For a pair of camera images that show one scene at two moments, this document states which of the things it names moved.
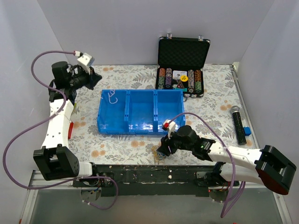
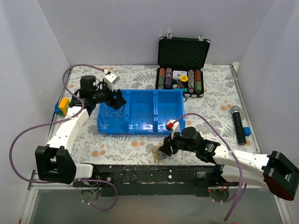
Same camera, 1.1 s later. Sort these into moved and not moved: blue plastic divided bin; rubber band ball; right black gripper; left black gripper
Moved: left black gripper
Not moved: blue plastic divided bin; rubber band ball; right black gripper
